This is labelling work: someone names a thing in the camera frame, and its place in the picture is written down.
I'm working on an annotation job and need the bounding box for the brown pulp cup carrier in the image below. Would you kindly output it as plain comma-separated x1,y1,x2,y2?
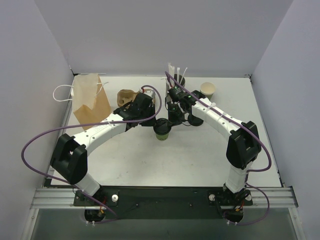
117,89,139,107

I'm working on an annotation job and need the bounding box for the black plastic cup lid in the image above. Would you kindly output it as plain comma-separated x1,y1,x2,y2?
153,118,172,132

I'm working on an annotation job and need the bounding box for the green paper coffee cup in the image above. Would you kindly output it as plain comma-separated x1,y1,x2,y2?
155,130,170,141

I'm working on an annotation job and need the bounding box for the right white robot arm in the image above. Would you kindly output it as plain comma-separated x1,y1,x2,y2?
167,85,262,193

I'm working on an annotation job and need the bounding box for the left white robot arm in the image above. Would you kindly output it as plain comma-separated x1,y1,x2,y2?
50,90,156,206

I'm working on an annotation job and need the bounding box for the grey cylindrical straw holder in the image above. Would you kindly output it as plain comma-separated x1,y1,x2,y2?
164,74,187,106

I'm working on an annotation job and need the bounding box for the brown paper bag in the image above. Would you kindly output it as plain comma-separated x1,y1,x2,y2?
52,73,112,131

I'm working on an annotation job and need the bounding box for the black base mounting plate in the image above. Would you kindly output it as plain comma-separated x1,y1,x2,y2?
73,186,253,222

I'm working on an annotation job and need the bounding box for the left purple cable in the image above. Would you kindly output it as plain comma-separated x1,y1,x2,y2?
21,84,163,187

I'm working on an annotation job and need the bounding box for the purple cable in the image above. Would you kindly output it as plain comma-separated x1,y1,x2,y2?
163,71,273,226
21,84,163,187

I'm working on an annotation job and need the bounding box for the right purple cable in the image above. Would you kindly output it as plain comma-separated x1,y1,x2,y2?
163,71,273,226

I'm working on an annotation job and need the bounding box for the aluminium rail frame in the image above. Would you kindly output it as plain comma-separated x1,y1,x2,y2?
30,187,299,209

